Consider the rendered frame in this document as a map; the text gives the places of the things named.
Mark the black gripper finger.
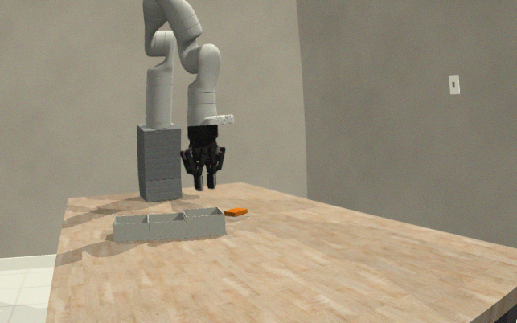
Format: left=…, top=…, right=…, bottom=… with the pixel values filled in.
left=180, top=146, right=207, bottom=191
left=204, top=146, right=226, bottom=189

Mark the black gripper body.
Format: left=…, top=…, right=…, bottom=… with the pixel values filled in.
left=187, top=125, right=218, bottom=162

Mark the grey three-compartment bin rack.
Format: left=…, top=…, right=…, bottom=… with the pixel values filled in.
left=112, top=207, right=226, bottom=242

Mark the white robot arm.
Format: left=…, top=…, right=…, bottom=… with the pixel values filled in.
left=142, top=0, right=234, bottom=129

